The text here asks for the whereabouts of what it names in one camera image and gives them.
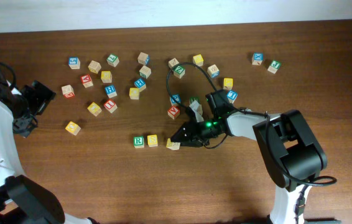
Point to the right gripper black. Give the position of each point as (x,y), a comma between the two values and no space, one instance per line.
(193,133)

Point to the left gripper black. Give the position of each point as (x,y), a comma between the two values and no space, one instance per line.
(41,100)

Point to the yellow S block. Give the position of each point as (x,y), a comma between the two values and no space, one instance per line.
(152,140)

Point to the green R block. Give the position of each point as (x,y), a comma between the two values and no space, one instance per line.
(138,142)

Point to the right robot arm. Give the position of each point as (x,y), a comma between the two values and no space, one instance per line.
(292,155)

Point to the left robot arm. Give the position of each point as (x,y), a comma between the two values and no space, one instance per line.
(22,200)

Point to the yellow block near arm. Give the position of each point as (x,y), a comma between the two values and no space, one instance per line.
(73,128)

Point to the red V block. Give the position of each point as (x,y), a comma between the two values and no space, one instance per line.
(173,112)

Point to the white X block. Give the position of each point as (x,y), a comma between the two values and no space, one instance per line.
(200,110)

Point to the blue P block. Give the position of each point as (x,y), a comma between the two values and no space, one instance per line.
(175,100)

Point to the green V block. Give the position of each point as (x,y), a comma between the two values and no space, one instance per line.
(193,99)

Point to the wooden block red side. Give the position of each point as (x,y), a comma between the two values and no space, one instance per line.
(68,91)

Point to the blue S block far left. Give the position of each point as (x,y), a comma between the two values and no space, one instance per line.
(74,63)

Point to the red block upper left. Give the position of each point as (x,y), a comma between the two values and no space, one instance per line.
(86,80)

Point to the blue I block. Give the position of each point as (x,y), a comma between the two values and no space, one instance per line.
(232,96)

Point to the green Z block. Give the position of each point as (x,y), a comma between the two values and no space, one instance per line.
(179,71)

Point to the wooden block blue D front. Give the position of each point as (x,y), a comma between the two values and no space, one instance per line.
(213,71)

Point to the blue block centre left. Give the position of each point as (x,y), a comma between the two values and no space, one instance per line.
(140,84)

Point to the plain wooden block upper left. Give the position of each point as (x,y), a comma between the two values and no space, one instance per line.
(94,67)

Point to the plain wooden block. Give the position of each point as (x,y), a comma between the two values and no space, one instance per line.
(173,62)
(94,67)

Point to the plain wooden block centre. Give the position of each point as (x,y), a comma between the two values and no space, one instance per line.
(173,62)

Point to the wooden block green side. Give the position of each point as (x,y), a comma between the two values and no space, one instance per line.
(145,72)

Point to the red I block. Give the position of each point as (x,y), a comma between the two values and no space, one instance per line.
(111,106)

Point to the blue H block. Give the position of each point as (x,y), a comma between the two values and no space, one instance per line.
(110,91)

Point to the wooden block blue D side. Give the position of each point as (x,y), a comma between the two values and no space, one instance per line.
(143,58)

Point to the green L block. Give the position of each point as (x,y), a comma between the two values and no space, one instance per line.
(112,60)

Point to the blue X block far right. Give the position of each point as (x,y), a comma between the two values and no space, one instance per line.
(257,58)

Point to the green J block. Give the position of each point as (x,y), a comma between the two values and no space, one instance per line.
(274,66)

